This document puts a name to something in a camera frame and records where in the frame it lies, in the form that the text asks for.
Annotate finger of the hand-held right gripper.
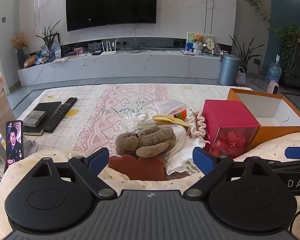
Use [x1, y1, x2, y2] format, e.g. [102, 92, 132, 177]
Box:
[284, 146, 300, 159]

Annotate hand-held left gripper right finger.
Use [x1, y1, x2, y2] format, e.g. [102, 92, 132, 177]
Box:
[183, 147, 275, 198]

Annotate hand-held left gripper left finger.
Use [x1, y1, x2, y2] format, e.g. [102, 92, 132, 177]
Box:
[32, 147, 118, 198]

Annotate white cloth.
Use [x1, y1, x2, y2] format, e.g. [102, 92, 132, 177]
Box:
[164, 125, 206, 176]

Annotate orange cardboard box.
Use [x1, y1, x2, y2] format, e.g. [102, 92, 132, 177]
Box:
[227, 88, 300, 153]

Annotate brown sponge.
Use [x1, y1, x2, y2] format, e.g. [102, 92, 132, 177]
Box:
[107, 154, 167, 181]

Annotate brown plush toy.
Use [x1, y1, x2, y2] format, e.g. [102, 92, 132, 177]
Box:
[115, 126, 177, 158]

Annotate cream dotted cushion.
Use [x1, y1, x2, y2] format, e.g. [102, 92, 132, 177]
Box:
[0, 131, 300, 240]

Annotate cream pink crocheted item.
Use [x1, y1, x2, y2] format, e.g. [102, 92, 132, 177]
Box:
[186, 107, 212, 145]

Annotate red box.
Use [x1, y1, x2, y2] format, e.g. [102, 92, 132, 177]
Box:
[202, 99, 261, 159]

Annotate crumpled clear plastic bag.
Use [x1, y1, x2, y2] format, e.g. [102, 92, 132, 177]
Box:
[120, 111, 156, 132]

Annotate black remote control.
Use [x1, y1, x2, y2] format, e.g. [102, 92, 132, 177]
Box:
[44, 97, 78, 133]

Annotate lace tablecloth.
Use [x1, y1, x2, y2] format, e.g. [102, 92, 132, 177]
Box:
[16, 84, 254, 156]

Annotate clear bag with orange item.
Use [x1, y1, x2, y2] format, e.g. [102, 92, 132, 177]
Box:
[154, 99, 188, 120]

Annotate small pink heater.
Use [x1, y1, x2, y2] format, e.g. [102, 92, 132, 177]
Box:
[267, 80, 279, 95]

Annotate black notebook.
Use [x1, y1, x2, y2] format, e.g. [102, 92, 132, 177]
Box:
[22, 101, 63, 136]

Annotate small grey box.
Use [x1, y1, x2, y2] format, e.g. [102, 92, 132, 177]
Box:
[23, 110, 47, 128]

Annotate blue water bottle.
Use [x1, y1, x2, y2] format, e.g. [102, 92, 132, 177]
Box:
[266, 56, 282, 83]

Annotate smartphone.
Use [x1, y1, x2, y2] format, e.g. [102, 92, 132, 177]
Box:
[5, 120, 25, 173]

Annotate pink woven basket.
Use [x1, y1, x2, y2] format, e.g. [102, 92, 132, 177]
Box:
[236, 67, 247, 86]

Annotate grey trash can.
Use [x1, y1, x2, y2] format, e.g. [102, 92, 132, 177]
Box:
[218, 54, 241, 86]

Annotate grey marble tv console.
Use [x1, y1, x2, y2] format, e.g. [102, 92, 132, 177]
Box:
[17, 50, 222, 87]

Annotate white router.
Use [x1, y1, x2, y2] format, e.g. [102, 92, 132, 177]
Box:
[100, 40, 117, 56]

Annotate leafy plant on cabinet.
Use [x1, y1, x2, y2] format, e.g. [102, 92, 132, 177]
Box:
[275, 25, 300, 78]

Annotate long-leaf floor plant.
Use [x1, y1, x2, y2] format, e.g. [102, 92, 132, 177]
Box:
[229, 35, 257, 75]

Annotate brown cardboard box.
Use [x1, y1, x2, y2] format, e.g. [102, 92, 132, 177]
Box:
[0, 76, 17, 133]

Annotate brown teddy bear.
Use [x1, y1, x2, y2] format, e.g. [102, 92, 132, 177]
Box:
[193, 33, 205, 55]

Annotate brown bread loaf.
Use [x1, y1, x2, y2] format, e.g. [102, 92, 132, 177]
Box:
[24, 54, 39, 68]

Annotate green potted plant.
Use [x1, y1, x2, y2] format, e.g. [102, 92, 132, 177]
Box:
[35, 20, 62, 62]

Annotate dried flowers in vase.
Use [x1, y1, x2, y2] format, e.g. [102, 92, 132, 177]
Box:
[10, 32, 28, 69]

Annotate black television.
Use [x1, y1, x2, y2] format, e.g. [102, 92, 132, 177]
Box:
[65, 0, 157, 32]

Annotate hanging vine plant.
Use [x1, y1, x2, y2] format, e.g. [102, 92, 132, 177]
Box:
[242, 0, 272, 32]

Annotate black cables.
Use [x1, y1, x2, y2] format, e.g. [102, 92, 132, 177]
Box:
[125, 42, 166, 53]

